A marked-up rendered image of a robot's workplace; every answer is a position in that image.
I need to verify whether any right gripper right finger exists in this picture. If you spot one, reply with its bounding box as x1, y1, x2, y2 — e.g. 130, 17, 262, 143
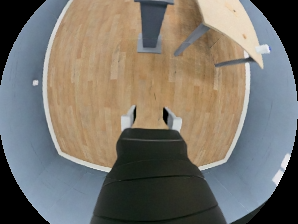
162, 107, 182, 132

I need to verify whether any white plastic bottle with blue cap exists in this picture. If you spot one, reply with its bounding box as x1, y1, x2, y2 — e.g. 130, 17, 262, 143
255, 45, 271, 53

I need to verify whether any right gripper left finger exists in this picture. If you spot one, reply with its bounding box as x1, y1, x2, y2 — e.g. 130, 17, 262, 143
121, 105, 137, 131

